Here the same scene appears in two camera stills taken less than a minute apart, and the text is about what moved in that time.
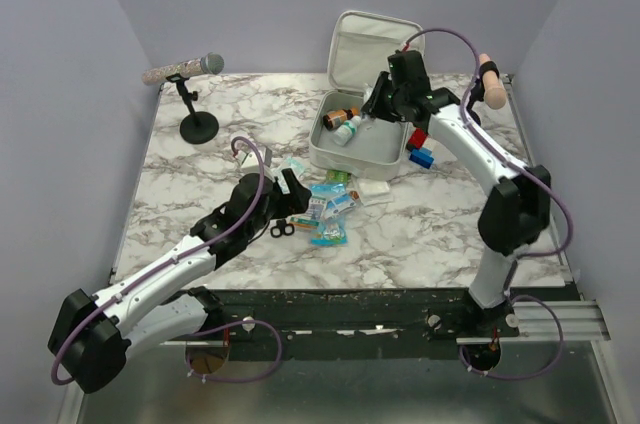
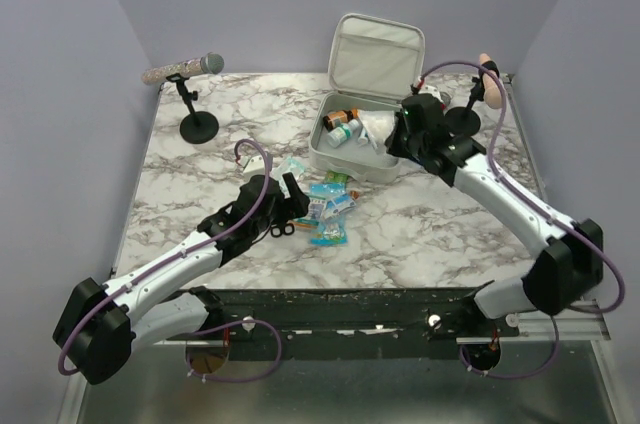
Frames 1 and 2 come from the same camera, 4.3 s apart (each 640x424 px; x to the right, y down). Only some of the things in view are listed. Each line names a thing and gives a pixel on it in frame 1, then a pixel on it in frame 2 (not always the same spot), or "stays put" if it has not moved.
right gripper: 372,104 to 393,142
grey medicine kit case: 358,50 stays put
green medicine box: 337,176 stays put
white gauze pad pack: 373,191 to 378,126
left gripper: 295,201 stays put
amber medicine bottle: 334,118 stays put
